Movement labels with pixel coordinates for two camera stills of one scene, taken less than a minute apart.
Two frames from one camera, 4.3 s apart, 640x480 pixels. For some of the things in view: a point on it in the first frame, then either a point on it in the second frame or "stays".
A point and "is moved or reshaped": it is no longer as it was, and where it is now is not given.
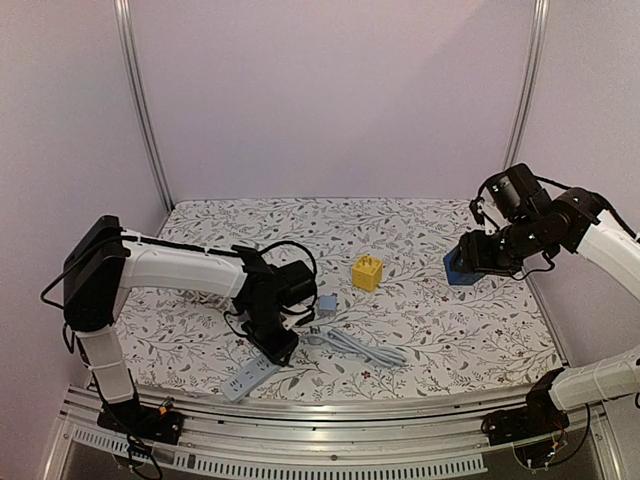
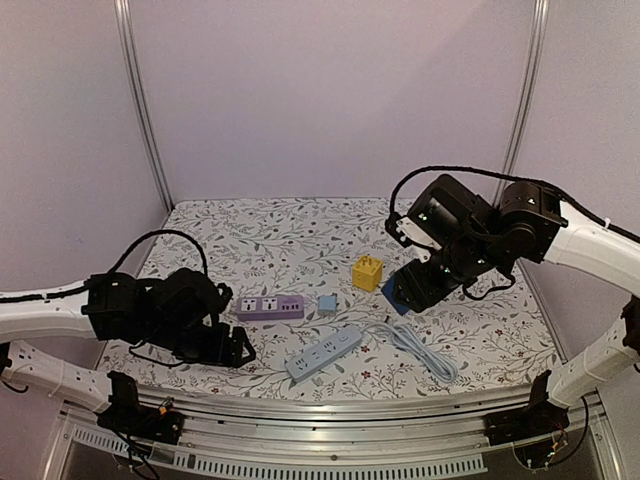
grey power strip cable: (340, 339) → (406, 341)
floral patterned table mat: (384, 314) stays
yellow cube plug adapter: (367, 273) stays
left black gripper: (275, 352) → (216, 353)
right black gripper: (473, 251) → (427, 279)
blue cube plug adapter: (459, 278) is moved or reshaped
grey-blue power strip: (248, 377) → (323, 353)
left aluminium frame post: (123, 15) stays
